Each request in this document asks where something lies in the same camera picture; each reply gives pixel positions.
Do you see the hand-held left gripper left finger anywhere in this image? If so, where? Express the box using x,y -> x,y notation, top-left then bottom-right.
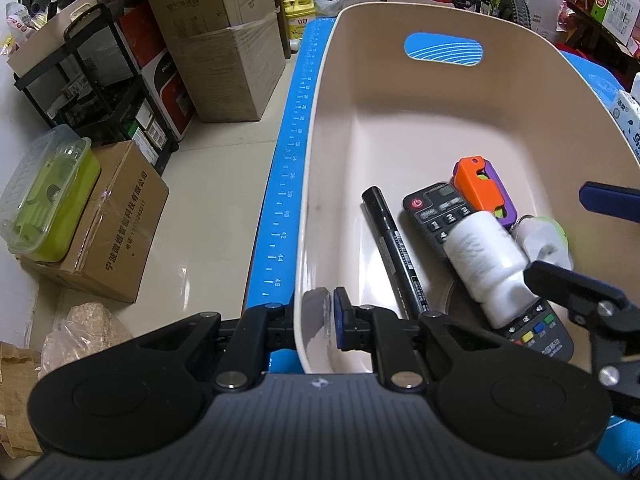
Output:
132,303 -> 301,393

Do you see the bag of brown granules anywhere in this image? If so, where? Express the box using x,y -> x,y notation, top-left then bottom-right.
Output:
40,302 -> 133,376

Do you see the orange and purple toy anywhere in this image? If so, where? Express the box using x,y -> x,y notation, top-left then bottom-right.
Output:
452,156 -> 518,226

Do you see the white and green charger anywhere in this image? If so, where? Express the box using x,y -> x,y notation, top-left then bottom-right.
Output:
512,215 -> 573,271

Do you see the clear plastic bottle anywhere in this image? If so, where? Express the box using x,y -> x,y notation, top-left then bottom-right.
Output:
5,2 -> 31,46

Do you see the tissue pack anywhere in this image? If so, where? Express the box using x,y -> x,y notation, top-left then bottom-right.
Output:
607,72 -> 640,166

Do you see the low printed cardboard box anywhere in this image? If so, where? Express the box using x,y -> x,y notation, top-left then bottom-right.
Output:
17,140 -> 171,306

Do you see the white plastic bottle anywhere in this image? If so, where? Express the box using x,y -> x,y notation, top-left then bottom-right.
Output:
444,211 -> 538,328

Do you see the crumpled brown cardboard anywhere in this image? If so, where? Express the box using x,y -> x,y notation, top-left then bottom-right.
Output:
0,340 -> 46,458

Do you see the black metal rack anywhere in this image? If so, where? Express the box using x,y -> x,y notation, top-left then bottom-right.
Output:
12,2 -> 181,171

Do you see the plain brown cardboard box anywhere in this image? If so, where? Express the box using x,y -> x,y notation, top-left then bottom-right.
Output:
142,0 -> 236,53

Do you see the beige plastic bin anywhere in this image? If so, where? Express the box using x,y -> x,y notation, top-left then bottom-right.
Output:
292,2 -> 640,376

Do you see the white and red appliance box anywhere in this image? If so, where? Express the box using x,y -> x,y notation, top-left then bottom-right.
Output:
140,50 -> 198,141

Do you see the black marker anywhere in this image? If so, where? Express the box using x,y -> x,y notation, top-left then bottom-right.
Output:
361,186 -> 431,322

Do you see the large taped cardboard box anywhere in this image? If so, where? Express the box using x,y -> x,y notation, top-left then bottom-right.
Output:
167,7 -> 286,123

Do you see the green and white box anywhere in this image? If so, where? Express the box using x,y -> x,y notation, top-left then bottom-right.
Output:
592,0 -> 640,43

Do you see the green container with clear lid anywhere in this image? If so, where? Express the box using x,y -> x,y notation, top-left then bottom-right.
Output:
0,124 -> 103,263

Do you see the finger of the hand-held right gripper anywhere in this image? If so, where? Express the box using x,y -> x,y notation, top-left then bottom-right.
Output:
580,181 -> 640,222
522,260 -> 640,416

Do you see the black remote control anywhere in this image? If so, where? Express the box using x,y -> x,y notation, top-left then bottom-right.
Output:
402,181 -> 575,363

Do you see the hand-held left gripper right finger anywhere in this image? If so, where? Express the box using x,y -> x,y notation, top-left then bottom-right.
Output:
334,286 -> 506,393

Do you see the yellow jug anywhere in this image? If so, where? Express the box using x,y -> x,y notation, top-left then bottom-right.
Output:
282,0 -> 318,51

